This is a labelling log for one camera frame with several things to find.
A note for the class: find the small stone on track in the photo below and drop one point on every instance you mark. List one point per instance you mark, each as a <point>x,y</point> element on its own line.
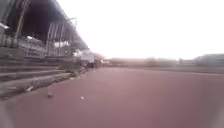
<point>50,94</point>

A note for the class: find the grandstand building with roof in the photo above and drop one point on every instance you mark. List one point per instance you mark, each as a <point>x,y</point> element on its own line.
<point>40,30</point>

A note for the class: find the grey concrete terrace steps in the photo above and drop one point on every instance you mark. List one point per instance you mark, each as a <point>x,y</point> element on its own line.
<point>23,75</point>

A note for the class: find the row of distant trees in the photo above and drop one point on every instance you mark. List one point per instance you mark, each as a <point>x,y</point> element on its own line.
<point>150,62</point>

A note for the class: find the reddish brown track surface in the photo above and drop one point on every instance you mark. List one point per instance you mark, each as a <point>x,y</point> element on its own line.
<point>133,100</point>

